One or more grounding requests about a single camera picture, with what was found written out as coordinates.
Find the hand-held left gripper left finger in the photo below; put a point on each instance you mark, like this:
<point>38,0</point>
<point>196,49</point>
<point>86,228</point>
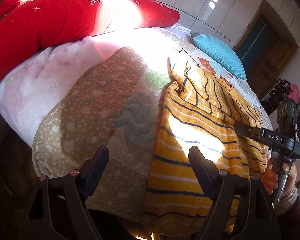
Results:
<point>93,170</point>

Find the pink cloth on rack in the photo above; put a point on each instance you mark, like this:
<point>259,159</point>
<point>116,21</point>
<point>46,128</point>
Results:
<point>293,91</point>

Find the patterned quilted bedspread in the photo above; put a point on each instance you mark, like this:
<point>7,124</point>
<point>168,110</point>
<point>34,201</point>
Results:
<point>102,120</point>

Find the person's right hand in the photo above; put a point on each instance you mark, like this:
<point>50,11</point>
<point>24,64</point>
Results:
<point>271,177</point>

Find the wooden door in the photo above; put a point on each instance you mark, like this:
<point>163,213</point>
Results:
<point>265,52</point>

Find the person's right forearm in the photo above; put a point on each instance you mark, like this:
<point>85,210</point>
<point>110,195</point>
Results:
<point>291,205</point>

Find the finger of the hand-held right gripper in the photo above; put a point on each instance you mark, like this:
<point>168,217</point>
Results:
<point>247,131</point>

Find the red quilt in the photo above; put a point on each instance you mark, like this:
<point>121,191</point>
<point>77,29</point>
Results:
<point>52,17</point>

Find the blue pillow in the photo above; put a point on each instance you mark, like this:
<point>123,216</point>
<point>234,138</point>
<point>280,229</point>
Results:
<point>220,52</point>

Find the yellow striped small garment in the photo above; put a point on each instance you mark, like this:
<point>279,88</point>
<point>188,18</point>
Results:
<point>197,150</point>

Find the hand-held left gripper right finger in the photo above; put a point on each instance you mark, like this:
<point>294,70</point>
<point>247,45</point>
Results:
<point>202,171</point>

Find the pink fleece blanket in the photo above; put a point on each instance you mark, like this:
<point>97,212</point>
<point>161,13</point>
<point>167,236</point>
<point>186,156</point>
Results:
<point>40,80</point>

